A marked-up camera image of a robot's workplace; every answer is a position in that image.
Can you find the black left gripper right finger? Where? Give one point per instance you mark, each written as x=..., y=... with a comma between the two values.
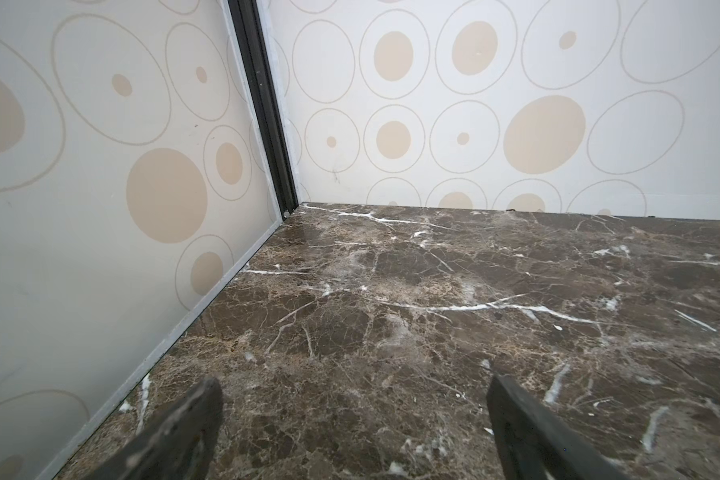
x=533, y=443

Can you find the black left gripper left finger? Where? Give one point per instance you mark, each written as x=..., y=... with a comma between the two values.
x=179, y=444

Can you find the black corner frame post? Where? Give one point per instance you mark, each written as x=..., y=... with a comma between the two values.
x=250, y=34

